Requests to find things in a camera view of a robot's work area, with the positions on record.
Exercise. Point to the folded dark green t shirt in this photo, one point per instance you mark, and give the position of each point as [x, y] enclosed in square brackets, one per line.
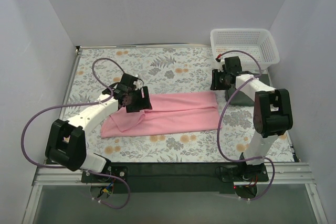
[240, 99]

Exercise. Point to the aluminium table frame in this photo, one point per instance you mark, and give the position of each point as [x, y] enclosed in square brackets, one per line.
[50, 173]

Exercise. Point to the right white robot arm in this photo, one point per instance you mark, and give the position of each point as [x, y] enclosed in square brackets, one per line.
[272, 115]

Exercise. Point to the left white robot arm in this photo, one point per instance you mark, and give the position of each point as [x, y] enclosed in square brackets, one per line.
[66, 144]

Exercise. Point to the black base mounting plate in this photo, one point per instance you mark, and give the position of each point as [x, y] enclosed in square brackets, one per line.
[183, 177]

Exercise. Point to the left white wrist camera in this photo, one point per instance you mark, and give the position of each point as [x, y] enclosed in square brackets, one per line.
[138, 83]

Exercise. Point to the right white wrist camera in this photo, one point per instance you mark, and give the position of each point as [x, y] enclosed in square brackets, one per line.
[219, 65]

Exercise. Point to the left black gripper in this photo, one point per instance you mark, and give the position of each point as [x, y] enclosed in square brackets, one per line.
[142, 99]

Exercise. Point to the white plastic basket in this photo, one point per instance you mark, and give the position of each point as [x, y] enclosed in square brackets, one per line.
[246, 43]

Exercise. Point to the pink t shirt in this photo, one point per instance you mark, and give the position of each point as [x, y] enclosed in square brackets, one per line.
[170, 113]

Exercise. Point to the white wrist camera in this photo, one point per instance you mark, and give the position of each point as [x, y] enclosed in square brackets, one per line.
[219, 65]
[138, 83]

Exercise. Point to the floral patterned table mat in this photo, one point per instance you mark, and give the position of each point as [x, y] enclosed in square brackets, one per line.
[163, 70]

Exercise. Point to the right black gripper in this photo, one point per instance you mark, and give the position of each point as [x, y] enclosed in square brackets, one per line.
[216, 80]

